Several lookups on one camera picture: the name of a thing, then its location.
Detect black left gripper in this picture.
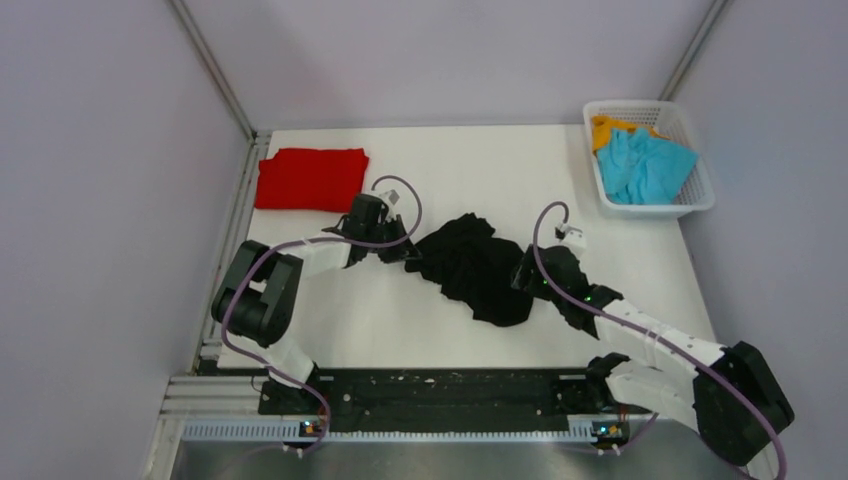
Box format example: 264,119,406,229
365,214,421,264

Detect black t shirt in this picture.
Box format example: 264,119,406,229
405,213,533,327

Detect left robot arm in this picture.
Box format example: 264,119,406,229
211,190,420,414

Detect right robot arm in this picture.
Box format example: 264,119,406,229
512,245,795,466

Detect red folded t shirt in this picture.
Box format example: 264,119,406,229
254,148,370,213

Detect light blue t shirt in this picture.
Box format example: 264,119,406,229
595,128,699,205

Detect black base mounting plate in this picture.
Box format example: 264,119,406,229
258,368,644,433

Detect orange t shirt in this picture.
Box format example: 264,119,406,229
590,115,668,153

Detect white plastic laundry basket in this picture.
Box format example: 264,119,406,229
583,99,715,220

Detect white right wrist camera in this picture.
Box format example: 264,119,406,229
555,224,587,259

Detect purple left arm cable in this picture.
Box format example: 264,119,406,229
220,174,424,458

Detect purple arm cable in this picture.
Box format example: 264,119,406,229
220,174,424,458
533,201,790,480

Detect aluminium frame rail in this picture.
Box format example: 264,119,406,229
142,370,776,480

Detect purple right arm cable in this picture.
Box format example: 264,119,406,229
533,201,790,480

